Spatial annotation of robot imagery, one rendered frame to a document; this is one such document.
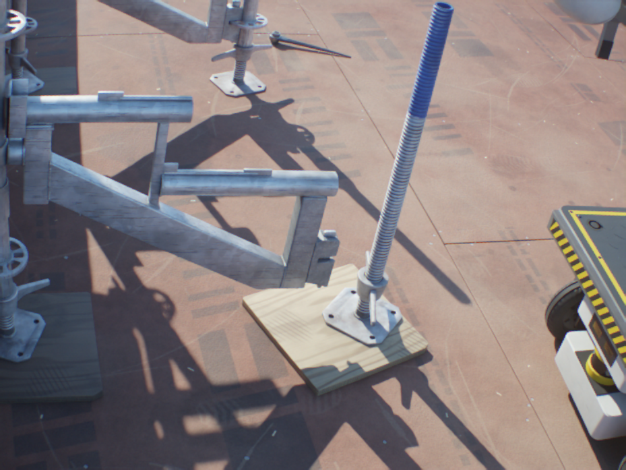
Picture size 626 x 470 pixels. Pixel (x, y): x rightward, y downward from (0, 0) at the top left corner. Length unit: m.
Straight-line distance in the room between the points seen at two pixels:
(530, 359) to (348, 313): 0.44
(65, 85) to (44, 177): 1.17
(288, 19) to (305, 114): 0.73
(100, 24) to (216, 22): 0.64
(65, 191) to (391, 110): 1.47
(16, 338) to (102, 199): 0.40
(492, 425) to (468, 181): 0.93
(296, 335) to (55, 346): 0.53
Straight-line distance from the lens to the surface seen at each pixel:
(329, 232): 1.77
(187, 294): 1.97
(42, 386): 1.74
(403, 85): 2.99
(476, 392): 1.91
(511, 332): 2.09
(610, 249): 1.91
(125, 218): 1.63
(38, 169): 1.55
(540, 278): 2.29
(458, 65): 3.26
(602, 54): 1.61
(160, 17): 2.62
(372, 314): 1.83
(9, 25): 1.42
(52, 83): 2.72
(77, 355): 1.79
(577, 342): 1.93
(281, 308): 1.94
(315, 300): 1.98
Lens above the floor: 1.32
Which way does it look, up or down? 37 degrees down
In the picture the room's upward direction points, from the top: 13 degrees clockwise
